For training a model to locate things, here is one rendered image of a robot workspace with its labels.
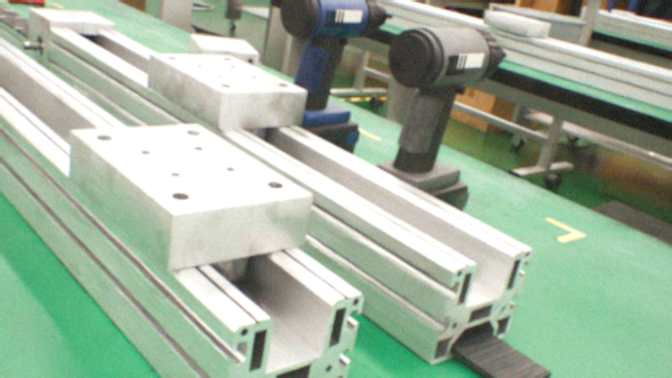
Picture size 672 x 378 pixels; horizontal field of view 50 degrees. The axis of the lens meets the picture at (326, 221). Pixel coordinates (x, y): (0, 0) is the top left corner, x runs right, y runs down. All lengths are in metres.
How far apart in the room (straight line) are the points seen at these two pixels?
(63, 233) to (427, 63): 0.37
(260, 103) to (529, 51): 1.54
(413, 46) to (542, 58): 1.51
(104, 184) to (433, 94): 0.38
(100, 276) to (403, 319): 0.24
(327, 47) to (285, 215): 0.48
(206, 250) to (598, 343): 0.37
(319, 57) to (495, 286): 0.44
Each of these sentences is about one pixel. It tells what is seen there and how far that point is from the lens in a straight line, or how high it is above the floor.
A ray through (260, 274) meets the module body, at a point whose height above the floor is 0.85.
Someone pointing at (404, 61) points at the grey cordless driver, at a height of 0.97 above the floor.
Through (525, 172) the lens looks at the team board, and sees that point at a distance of 3.59.
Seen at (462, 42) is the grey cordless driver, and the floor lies 0.99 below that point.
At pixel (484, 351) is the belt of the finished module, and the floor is 0.79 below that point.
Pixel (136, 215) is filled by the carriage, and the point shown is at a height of 0.88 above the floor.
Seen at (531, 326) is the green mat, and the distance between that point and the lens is 0.67.
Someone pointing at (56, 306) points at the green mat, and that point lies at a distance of 0.58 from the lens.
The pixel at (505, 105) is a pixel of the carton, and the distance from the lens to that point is 4.79.
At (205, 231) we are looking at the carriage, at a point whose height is 0.89.
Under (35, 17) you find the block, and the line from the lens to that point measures 1.22.
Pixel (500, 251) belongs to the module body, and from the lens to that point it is 0.59.
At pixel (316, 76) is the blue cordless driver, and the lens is 0.94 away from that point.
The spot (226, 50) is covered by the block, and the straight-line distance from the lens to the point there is 1.11.
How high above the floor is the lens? 1.08
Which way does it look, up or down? 23 degrees down
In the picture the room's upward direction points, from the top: 11 degrees clockwise
